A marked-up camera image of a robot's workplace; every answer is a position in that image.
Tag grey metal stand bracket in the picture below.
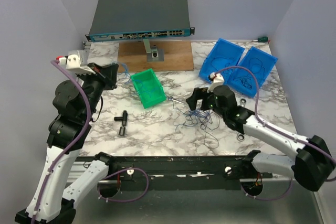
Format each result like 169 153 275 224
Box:
143 38 164 62

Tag grey network switch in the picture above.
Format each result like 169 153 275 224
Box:
86 0 195 42

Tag green handled screwdriver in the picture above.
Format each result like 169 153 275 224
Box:
253 36 270 43

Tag silver ratchet wrench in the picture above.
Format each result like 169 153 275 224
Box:
236 98 247 142

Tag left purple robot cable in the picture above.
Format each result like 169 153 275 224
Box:
30 60 150 224

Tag aluminium frame rail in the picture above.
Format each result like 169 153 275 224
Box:
68 162 292 182

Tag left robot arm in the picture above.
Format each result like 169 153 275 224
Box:
15 60 119 223

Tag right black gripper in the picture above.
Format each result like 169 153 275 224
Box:
186 87 227 118

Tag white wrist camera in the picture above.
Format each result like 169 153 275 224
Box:
207 72 225 93
56 50 89 73

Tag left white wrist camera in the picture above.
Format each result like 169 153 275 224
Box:
56 50 89 73

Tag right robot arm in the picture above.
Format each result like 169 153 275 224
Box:
186 86 335 191

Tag left blue plastic bin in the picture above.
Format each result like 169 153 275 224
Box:
198 38 245 83

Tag silver combination wrench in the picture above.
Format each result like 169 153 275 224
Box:
168 97 185 104

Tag green plastic bin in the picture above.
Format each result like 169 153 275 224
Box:
131 68 166 109

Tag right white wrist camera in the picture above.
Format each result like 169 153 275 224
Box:
207 72 225 93

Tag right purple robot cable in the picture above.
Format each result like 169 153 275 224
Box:
209 67 336 201

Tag right blue plastic bin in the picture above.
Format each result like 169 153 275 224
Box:
227 47 278 98

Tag black T-handle tool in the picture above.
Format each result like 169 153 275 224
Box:
114 110 128 137

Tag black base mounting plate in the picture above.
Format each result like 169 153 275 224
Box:
95 153 272 193

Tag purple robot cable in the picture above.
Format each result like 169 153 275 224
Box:
30 60 150 224
209 67 336 201

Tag blue plastic bin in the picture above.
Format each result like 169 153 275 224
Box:
227 47 278 98
198 38 245 83

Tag wooden base board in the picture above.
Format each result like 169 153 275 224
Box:
117 40 194 72

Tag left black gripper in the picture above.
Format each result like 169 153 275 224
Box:
77 62 119 120

